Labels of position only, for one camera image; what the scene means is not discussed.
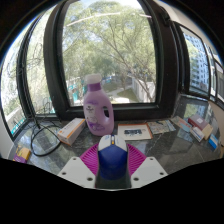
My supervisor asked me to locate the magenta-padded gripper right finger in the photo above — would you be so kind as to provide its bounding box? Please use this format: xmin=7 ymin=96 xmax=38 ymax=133
xmin=127 ymin=143 xmax=168 ymax=189

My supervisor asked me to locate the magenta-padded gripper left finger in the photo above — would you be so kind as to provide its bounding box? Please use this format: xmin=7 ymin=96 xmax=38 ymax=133
xmin=57 ymin=143 xmax=100 ymax=188

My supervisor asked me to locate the blue and white computer mouse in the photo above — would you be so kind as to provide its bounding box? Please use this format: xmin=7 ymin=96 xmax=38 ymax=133
xmin=97 ymin=134 xmax=129 ymax=181

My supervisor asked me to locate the orange-edged picture card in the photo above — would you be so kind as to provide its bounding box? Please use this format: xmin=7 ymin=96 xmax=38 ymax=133
xmin=117 ymin=122 xmax=154 ymax=141

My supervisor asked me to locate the orange and white box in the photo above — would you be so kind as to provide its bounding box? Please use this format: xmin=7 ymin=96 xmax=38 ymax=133
xmin=56 ymin=117 xmax=87 ymax=147

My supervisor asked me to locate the pale printed leaflet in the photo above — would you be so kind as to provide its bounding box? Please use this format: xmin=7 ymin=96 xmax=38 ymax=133
xmin=147 ymin=119 xmax=177 ymax=135

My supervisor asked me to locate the purple detergent bottle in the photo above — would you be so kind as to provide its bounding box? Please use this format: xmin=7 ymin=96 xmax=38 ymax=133
xmin=82 ymin=73 xmax=115 ymax=137

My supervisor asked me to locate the small white box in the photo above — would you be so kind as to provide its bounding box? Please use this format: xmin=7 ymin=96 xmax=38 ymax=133
xmin=189 ymin=125 xmax=205 ymax=143

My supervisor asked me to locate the small blue box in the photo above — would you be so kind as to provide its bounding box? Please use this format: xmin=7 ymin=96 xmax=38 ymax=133
xmin=207 ymin=133 xmax=220 ymax=150

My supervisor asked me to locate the black wire stand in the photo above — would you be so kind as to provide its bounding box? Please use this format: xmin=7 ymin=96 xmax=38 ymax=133
xmin=19 ymin=43 xmax=64 ymax=158

